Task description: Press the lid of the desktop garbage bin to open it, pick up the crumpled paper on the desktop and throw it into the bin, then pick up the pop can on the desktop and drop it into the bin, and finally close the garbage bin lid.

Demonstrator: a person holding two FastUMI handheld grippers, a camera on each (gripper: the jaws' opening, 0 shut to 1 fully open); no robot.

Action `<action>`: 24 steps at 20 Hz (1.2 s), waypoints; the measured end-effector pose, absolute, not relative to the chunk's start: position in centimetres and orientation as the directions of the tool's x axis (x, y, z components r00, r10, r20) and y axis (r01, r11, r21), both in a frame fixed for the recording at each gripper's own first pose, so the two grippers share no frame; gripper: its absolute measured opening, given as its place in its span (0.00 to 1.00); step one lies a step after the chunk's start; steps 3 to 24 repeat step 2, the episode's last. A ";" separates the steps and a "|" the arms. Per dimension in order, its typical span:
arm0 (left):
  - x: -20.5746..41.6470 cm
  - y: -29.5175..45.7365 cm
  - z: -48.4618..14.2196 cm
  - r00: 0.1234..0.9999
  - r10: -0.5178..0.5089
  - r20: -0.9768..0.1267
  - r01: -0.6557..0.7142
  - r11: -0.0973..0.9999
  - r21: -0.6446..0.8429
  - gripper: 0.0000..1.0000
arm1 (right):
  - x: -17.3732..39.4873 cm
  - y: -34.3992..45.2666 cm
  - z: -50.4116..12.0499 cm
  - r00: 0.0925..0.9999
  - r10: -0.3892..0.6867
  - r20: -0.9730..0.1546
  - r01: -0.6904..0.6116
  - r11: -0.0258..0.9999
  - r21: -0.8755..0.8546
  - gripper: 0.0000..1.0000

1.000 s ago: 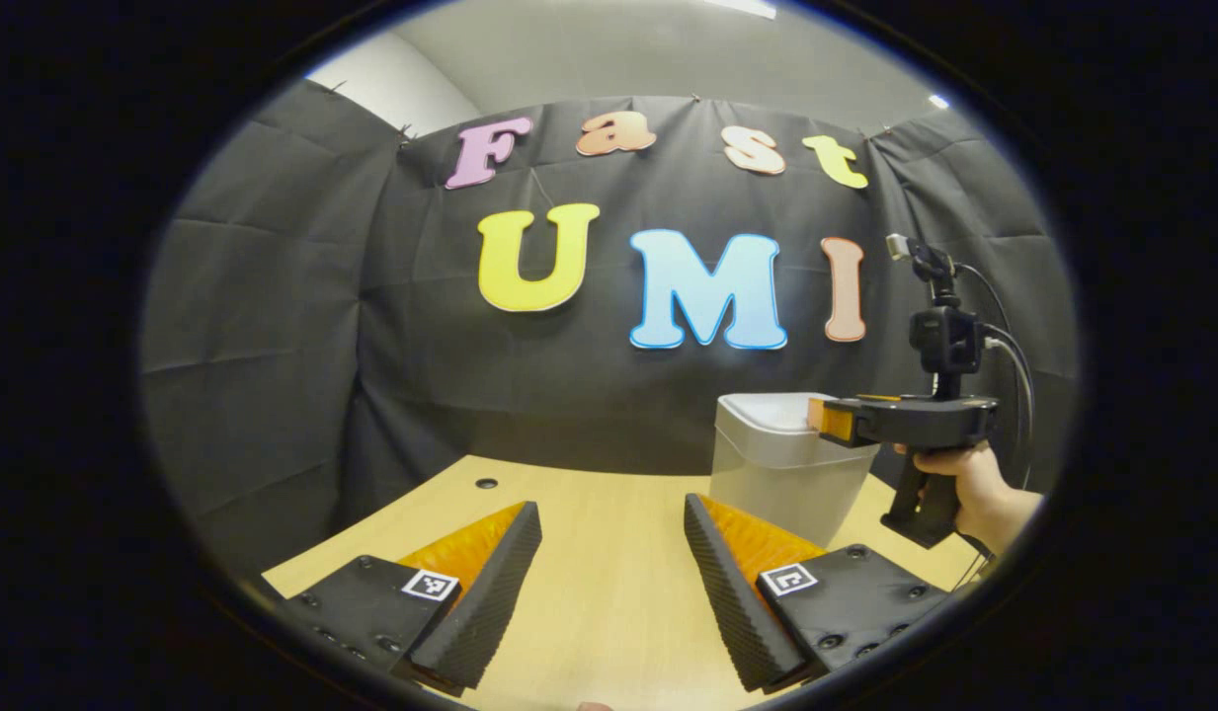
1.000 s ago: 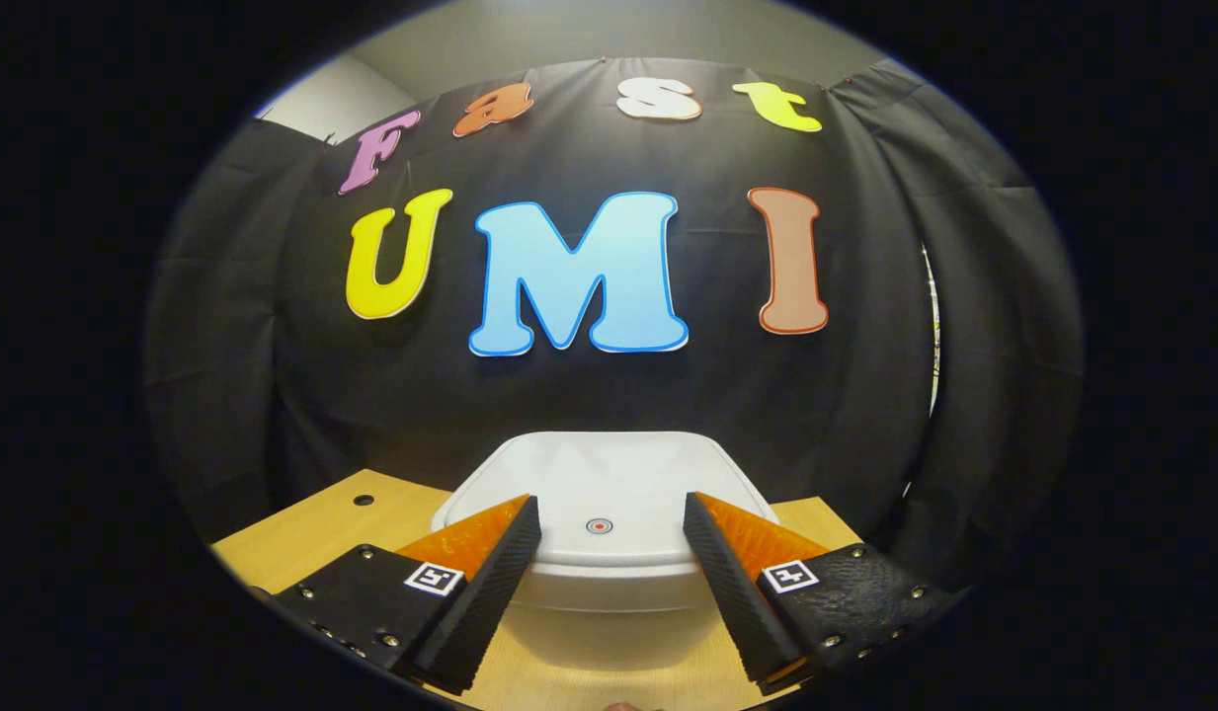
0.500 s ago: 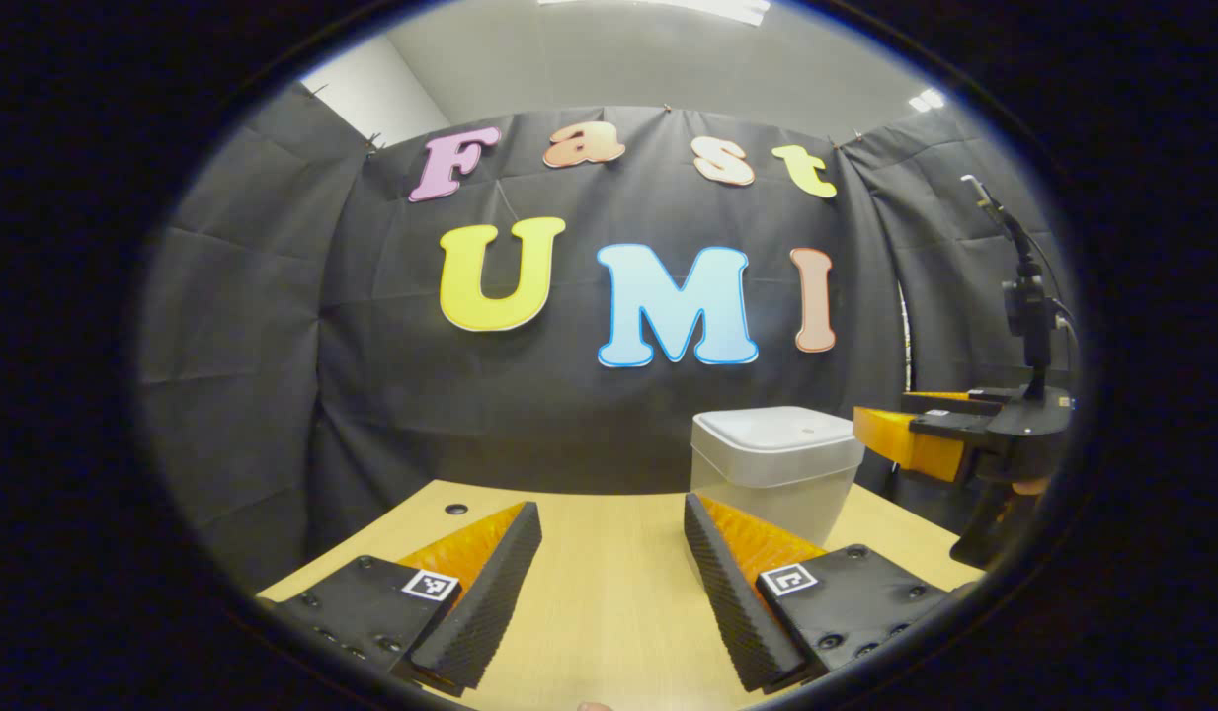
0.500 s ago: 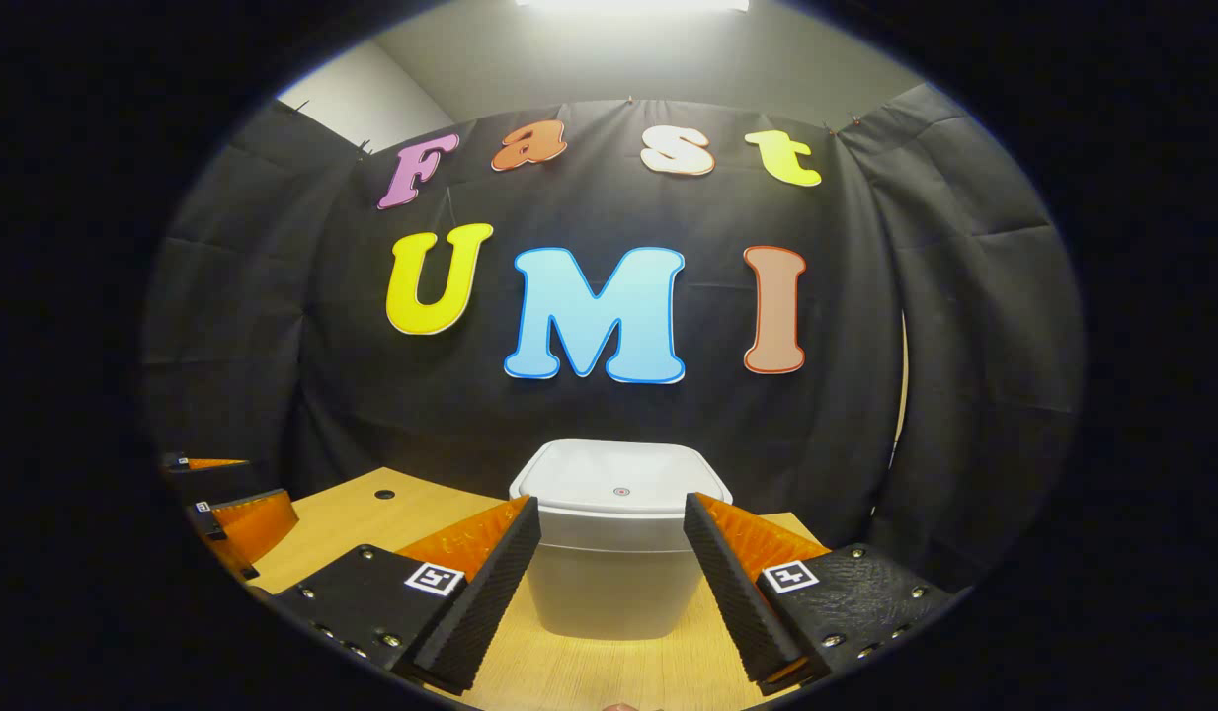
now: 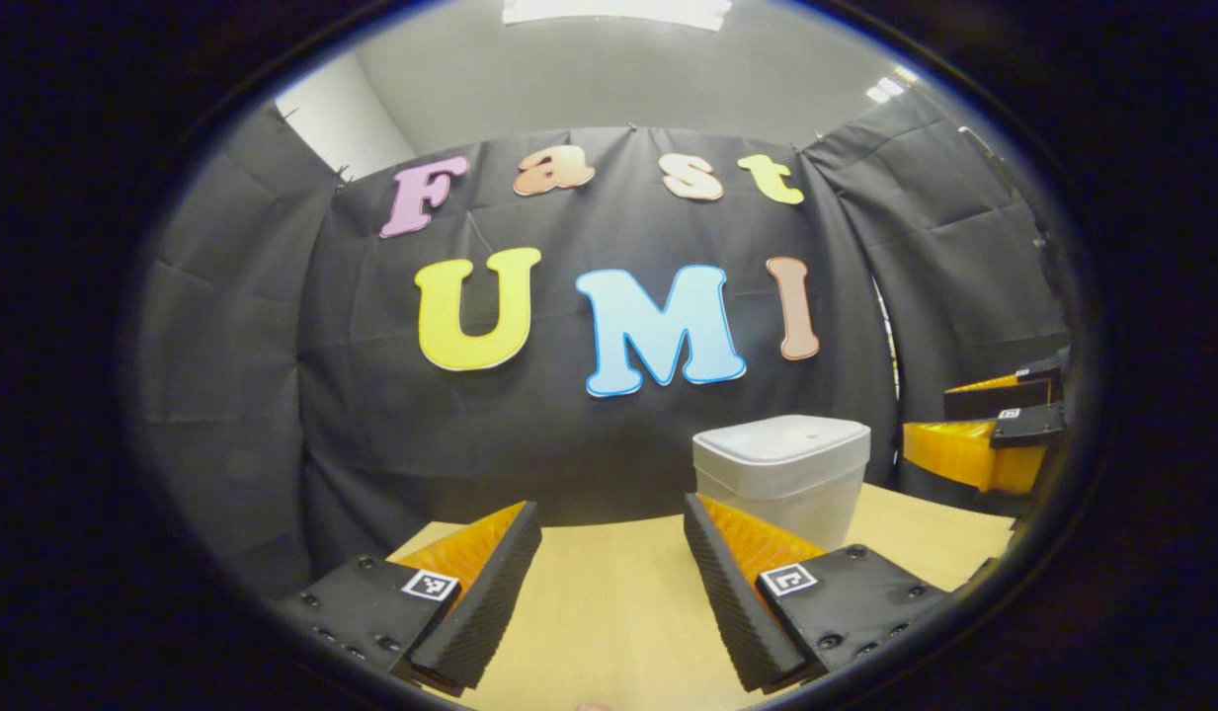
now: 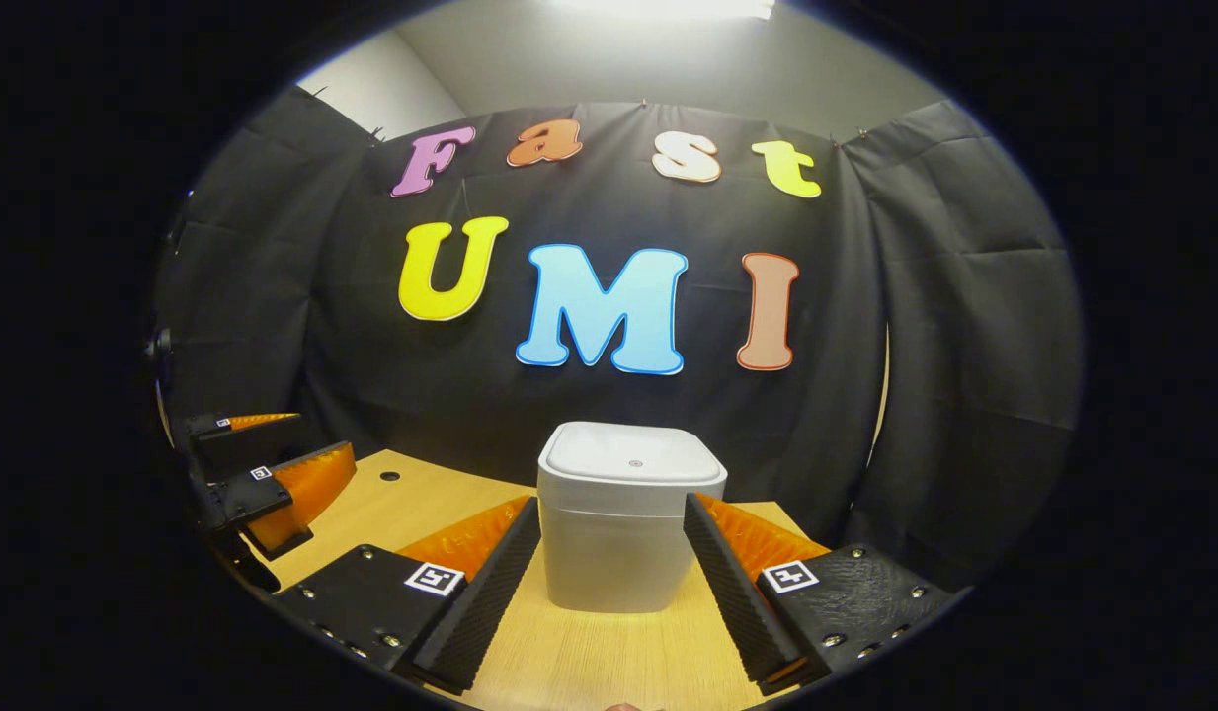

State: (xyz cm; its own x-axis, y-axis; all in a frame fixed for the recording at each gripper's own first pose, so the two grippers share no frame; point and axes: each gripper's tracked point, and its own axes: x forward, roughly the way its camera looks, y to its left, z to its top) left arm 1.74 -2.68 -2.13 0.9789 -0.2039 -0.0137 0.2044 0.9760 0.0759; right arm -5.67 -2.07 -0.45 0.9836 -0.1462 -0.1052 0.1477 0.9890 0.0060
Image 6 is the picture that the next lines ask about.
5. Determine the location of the white desktop garbage bin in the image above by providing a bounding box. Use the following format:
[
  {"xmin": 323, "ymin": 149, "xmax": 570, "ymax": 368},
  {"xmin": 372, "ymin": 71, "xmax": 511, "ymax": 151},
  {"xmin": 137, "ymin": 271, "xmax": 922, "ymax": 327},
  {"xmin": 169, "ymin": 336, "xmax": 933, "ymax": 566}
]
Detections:
[{"xmin": 537, "ymin": 422, "xmax": 728, "ymax": 615}]

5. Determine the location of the large ceiling light panel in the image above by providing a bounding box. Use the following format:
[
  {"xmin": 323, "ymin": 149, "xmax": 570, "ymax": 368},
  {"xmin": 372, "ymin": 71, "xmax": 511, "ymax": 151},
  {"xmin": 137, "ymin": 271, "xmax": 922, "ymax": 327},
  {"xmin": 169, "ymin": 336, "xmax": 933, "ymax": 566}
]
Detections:
[{"xmin": 549, "ymin": 0, "xmax": 777, "ymax": 23}]

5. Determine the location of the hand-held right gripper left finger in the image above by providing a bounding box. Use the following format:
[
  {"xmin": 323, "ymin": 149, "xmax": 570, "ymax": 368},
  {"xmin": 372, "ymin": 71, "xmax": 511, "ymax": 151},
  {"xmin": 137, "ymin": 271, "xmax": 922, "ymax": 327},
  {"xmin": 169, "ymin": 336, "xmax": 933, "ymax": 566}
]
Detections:
[{"xmin": 271, "ymin": 495, "xmax": 543, "ymax": 694}]

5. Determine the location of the black backdrop cloth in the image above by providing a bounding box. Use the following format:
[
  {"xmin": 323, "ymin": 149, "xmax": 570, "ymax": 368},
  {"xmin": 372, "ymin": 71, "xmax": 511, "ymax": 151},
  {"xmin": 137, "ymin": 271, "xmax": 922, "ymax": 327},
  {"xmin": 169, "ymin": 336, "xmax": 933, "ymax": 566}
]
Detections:
[{"xmin": 154, "ymin": 87, "xmax": 1084, "ymax": 593}]

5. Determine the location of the wooden desktop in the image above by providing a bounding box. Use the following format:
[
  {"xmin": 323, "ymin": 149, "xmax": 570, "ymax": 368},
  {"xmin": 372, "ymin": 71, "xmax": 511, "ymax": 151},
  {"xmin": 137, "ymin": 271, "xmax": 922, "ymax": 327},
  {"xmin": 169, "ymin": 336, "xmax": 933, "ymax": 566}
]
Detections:
[{"xmin": 238, "ymin": 449, "xmax": 817, "ymax": 711}]

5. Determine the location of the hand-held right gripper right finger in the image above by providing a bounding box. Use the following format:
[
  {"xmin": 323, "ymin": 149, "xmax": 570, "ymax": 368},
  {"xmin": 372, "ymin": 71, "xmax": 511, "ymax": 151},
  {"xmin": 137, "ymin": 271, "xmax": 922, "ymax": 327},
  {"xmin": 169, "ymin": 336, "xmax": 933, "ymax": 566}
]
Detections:
[{"xmin": 682, "ymin": 491, "xmax": 952, "ymax": 697}]

